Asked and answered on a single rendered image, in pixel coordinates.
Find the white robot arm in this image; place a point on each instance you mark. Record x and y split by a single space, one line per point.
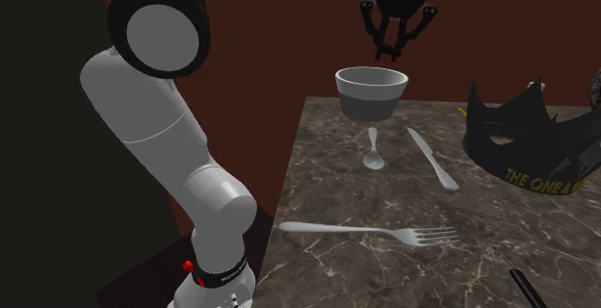
155 124

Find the white and grey bowl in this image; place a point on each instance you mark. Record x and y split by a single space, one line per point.
371 98

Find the yellow pencil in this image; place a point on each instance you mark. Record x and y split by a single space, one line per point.
462 111

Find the silver spoon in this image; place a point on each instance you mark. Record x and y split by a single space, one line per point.
373 159

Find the silver knife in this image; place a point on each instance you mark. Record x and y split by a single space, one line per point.
434 161

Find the black crown with yellow lettering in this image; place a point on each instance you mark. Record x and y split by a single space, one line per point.
521 157

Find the silver fork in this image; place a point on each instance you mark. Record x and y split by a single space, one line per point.
357 228

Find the black pen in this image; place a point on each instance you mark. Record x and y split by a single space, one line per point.
528 290

